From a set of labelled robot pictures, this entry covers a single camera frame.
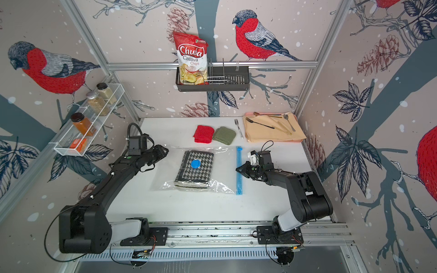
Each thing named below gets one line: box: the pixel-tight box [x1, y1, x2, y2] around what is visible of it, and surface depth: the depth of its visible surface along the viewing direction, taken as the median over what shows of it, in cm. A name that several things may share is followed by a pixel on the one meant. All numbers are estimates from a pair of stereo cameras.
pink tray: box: [242, 111, 291, 118], surface depth 125 cm
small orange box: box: [69, 138, 87, 152], surface depth 68 cm
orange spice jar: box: [70, 112, 97, 137], surface depth 69 cm
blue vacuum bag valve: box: [191, 159, 201, 169], surface depth 95 cm
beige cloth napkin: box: [243, 112, 307, 143], surface depth 118 cm
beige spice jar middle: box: [85, 91, 110, 117], surface depth 77 cm
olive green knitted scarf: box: [212, 126, 237, 146], surface depth 108 cm
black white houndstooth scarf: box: [174, 149, 214, 189], surface depth 92 cm
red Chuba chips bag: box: [172, 31, 210, 86], surface depth 81 cm
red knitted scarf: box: [192, 125, 215, 144], surface depth 109 cm
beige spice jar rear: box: [96, 82, 118, 105], surface depth 82 cm
